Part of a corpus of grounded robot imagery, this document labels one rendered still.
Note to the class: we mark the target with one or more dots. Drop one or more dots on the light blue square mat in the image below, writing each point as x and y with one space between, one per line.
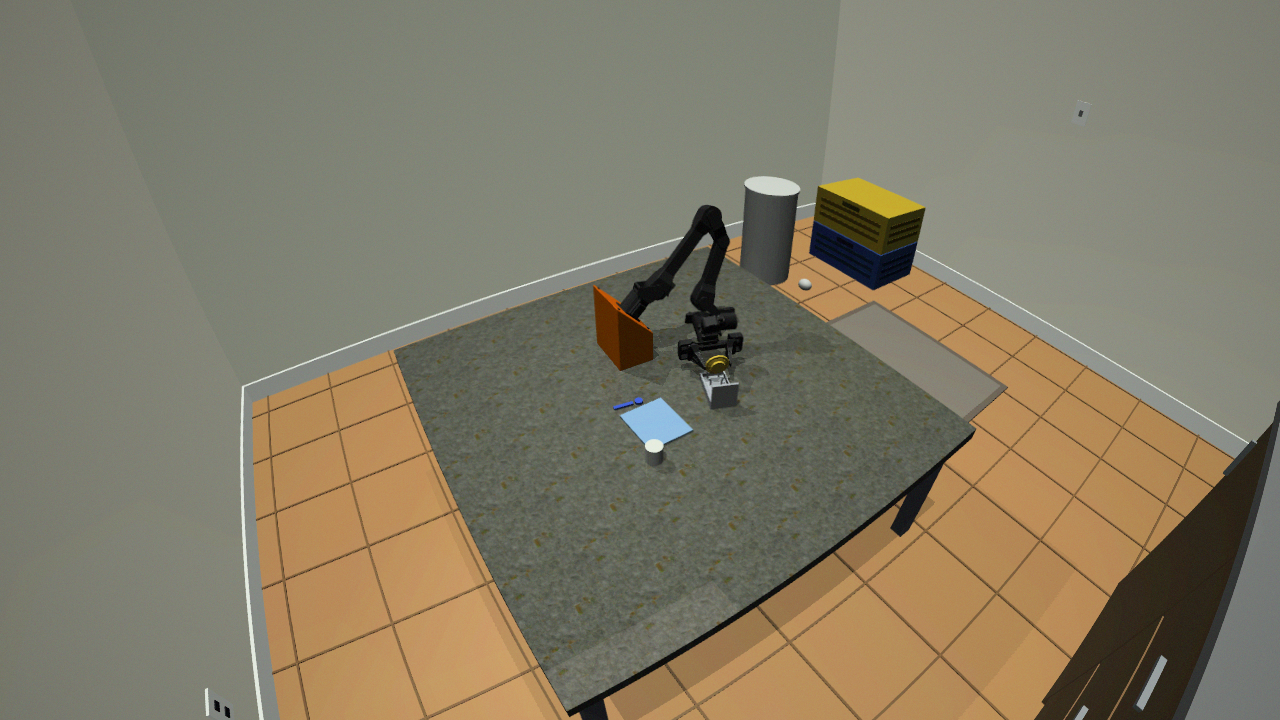
656 420

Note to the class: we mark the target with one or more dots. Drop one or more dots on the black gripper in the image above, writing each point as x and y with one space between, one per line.
690 350

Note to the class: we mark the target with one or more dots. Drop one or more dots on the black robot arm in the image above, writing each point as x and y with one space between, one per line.
708 219

